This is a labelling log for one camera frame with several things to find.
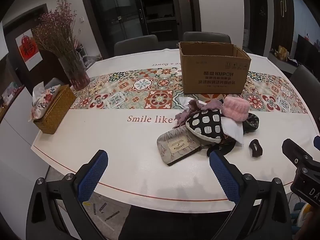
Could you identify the yellow white toy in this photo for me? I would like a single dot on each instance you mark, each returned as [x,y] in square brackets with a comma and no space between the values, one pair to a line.
[303,215]

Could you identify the yellow paper bag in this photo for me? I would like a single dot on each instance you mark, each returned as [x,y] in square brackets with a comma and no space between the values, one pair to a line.
[282,52]

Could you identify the dark brown scrunchie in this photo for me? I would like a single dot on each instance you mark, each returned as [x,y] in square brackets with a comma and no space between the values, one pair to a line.
[251,150]

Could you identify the dried pink flowers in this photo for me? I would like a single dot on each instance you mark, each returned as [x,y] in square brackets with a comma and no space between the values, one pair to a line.
[55,30]

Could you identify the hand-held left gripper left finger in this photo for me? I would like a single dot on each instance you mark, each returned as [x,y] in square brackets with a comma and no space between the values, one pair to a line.
[92,175]

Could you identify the grey television cabinet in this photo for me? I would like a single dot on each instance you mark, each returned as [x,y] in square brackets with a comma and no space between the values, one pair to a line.
[282,63]

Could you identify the dark glass sliding door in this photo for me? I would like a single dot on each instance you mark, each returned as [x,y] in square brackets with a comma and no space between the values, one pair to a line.
[120,10]

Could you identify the glossy black scrunchie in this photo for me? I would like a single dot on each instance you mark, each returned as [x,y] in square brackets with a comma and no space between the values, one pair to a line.
[252,123]

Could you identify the slatted wooden panel door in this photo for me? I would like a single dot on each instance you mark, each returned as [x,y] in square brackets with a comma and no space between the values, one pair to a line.
[282,17]

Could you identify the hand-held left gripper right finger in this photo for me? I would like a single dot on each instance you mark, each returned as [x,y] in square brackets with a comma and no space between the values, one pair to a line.
[222,177]

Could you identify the grey printed pouch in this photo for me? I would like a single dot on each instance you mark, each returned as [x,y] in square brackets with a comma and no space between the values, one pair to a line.
[175,147]

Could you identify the floral fabric tissue pouch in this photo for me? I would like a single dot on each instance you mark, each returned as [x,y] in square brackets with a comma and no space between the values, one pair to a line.
[42,102]

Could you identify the black white dotted pouch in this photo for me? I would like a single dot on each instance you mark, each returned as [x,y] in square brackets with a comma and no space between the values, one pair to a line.
[205,123]

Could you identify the white shoe rack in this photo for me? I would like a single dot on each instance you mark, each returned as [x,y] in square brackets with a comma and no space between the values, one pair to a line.
[87,55]

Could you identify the purple cloth swatch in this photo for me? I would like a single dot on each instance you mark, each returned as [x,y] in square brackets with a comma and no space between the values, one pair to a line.
[193,106]

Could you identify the dark patterned cloth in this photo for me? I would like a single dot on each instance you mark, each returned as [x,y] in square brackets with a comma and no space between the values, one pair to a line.
[225,146]

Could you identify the smooth white cloth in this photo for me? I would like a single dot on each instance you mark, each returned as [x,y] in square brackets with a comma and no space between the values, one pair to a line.
[232,130]

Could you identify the white tile-pattern tablecloth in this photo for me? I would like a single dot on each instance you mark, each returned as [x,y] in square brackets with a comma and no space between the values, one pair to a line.
[125,155]

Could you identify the brown cardboard box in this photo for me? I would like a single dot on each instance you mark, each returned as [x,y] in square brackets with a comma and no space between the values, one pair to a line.
[212,80]

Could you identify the black television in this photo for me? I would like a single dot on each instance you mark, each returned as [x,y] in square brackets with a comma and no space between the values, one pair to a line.
[305,50]

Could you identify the grey chair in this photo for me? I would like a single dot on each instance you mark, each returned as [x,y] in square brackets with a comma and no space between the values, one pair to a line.
[135,45]
[305,85]
[52,82]
[205,37]

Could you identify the dark wooden door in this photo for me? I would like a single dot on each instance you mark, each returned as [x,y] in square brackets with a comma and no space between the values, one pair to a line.
[257,17]

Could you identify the pink knit hat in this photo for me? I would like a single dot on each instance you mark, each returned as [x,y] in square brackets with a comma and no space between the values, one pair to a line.
[236,108]

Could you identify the woven yellow tissue box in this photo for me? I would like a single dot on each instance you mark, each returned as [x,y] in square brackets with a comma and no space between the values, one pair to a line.
[57,112]

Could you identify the white side cabinet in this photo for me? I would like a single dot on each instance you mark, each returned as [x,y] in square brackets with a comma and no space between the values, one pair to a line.
[15,142]

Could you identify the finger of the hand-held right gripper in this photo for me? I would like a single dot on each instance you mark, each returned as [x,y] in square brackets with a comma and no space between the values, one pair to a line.
[291,147]
[317,142]

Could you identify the red and white wall poster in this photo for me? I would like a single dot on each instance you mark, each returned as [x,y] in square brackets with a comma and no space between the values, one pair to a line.
[27,50]

